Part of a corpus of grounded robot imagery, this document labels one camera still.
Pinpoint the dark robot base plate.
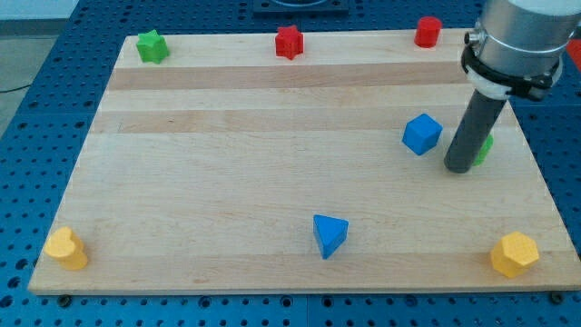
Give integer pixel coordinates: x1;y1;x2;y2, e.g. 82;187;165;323
251;0;350;15

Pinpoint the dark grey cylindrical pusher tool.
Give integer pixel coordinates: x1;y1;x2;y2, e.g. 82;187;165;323
444;90;506;173

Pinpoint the yellow wooden hexagon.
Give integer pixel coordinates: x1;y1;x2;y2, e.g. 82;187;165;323
490;232;540;278

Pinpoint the yellow wooden heart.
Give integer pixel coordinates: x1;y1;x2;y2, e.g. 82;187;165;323
44;226;88;271

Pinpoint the green wooden block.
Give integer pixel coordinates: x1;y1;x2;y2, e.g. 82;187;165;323
473;134;494;166

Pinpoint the blue wooden triangle prism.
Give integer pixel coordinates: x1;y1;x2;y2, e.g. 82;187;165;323
313;214;349;260

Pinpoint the light wooden board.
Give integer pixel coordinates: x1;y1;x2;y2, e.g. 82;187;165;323
28;29;580;295

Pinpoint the black cable clamp ring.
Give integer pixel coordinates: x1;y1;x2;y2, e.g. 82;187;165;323
460;44;562;102

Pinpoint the red wooden star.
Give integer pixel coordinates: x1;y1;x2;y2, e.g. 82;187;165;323
275;25;304;60

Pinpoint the blue wooden cube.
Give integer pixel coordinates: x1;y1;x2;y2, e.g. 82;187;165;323
402;114;443;155

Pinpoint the red wooden cylinder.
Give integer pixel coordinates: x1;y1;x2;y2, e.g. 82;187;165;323
414;16;443;48

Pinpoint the green wooden star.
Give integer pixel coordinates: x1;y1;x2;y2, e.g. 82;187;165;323
136;29;170;64

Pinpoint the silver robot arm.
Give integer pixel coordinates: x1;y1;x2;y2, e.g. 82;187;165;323
461;0;580;101

